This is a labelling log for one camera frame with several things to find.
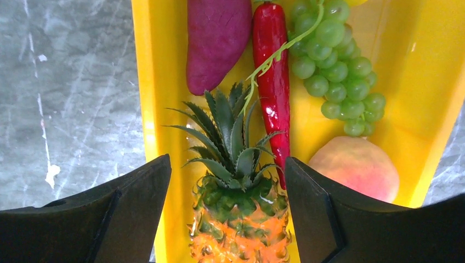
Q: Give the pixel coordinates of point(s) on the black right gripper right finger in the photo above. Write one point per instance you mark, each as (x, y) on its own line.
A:
(334, 223)

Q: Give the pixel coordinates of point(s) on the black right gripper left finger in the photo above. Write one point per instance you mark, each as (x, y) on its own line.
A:
(113, 222)

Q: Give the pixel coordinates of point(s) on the orange toy pineapple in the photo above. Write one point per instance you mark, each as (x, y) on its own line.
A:
(240, 215)

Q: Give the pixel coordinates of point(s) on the yellow plastic tray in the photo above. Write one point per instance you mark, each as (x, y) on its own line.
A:
(416, 49)

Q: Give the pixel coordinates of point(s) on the pink toy peach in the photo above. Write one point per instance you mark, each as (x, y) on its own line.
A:
(360, 165)

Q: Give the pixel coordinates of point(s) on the green toy grape bunch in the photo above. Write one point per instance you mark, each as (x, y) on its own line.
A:
(322, 52)

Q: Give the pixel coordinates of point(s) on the red toy chili pepper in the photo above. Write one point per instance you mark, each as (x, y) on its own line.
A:
(269, 34)

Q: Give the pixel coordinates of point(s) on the purple toy sweet potato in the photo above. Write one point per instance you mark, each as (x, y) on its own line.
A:
(218, 33)

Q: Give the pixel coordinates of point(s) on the yellow toy pear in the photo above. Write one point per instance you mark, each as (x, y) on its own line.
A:
(354, 3)

